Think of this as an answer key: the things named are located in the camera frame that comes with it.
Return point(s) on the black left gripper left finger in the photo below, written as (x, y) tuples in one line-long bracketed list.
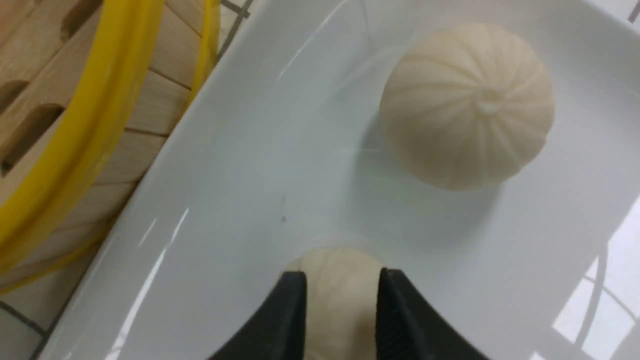
[(277, 330)]

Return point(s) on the bamboo steamer basket yellow rim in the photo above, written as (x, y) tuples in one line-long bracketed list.
[(90, 92)]

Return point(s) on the white square ceramic plate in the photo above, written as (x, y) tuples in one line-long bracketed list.
[(275, 175)]

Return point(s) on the white steamed bun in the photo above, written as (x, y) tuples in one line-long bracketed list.
[(469, 106), (341, 308)]

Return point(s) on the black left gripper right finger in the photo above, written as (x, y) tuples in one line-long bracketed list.
[(407, 327)]

